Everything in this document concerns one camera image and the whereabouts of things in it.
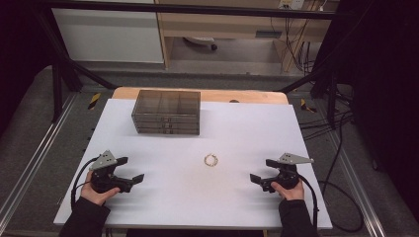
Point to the office chair base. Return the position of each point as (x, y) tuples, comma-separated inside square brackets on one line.
[(201, 40)]

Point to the transparent brown drawer box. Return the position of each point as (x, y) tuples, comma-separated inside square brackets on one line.
[(166, 102)]

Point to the person's left hand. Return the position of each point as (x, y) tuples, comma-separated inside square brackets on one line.
[(95, 197)]

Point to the white wall socket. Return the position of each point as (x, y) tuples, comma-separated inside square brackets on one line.
[(291, 3)]

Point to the light wooden desk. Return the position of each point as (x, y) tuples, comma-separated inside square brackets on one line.
[(230, 24)]

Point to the black curtain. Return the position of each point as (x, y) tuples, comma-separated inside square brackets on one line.
[(385, 98), (16, 59)]

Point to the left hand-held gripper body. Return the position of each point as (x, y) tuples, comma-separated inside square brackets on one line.
[(103, 179)]

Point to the aluminium rail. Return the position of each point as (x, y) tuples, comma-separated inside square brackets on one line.
[(36, 154), (355, 184)]

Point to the black metal frame strut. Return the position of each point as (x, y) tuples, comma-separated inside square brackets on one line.
[(62, 62), (326, 79)]

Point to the wooden table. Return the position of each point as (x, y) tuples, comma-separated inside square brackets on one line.
[(257, 97)]

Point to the white table board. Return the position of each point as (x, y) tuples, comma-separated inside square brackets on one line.
[(184, 197)]

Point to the white cabinet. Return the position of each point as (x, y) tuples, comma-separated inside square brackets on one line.
[(105, 36)]

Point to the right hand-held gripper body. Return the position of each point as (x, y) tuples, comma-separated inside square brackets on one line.
[(288, 174)]

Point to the transparent brown drawer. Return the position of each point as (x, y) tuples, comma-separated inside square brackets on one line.
[(148, 118)]

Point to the person's right hand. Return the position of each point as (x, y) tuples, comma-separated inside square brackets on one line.
[(291, 194)]

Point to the yellow black tape strip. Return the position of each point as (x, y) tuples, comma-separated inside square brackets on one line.
[(94, 101), (307, 106)]

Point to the black metal frame bar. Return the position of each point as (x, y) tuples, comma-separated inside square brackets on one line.
[(197, 9)]

